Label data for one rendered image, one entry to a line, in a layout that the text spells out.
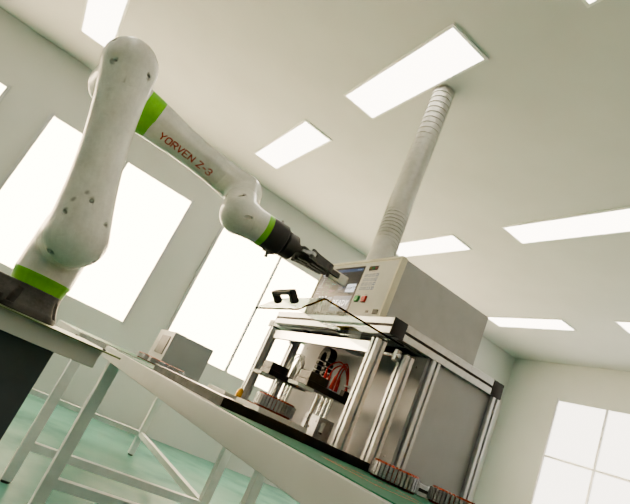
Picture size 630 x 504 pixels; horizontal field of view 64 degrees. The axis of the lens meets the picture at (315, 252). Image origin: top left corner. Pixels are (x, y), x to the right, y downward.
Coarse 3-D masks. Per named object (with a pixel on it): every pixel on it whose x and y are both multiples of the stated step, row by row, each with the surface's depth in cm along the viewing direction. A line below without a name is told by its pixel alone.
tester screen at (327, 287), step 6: (342, 270) 169; (348, 270) 165; (354, 270) 162; (360, 270) 159; (324, 276) 177; (348, 276) 163; (354, 276) 160; (324, 282) 175; (330, 282) 171; (348, 282) 161; (354, 282) 158; (318, 288) 176; (324, 288) 172; (330, 288) 169; (336, 288) 165; (318, 294) 174; (324, 294) 170; (330, 294) 167; (336, 294) 163; (342, 294) 160; (348, 294) 157; (330, 300) 164
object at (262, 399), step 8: (264, 392) 129; (256, 400) 129; (264, 400) 127; (272, 400) 127; (280, 400) 127; (264, 408) 127; (272, 408) 126; (280, 408) 127; (288, 408) 128; (288, 416) 128
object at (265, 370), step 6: (264, 366) 159; (270, 366) 155; (276, 366) 156; (282, 366) 157; (258, 372) 154; (264, 372) 154; (270, 372) 154; (276, 372) 155; (282, 372) 157; (270, 378) 155; (276, 378) 158; (282, 378) 156; (288, 378) 157; (288, 384) 160; (282, 390) 162; (300, 390) 162; (282, 396) 159; (288, 396) 157
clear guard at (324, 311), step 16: (272, 304) 131; (288, 304) 123; (304, 304) 117; (320, 304) 124; (320, 320) 141; (336, 320) 133; (352, 320) 125; (352, 336) 143; (368, 336) 134; (384, 336) 126
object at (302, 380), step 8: (296, 376) 139; (304, 376) 136; (312, 376) 134; (320, 376) 136; (296, 384) 133; (304, 384) 133; (312, 384) 134; (320, 384) 135; (312, 392) 134; (320, 392) 135; (328, 392) 136; (336, 392) 138; (328, 400) 139; (336, 400) 137; (344, 400) 138; (320, 408) 140; (328, 408) 137; (320, 416) 138
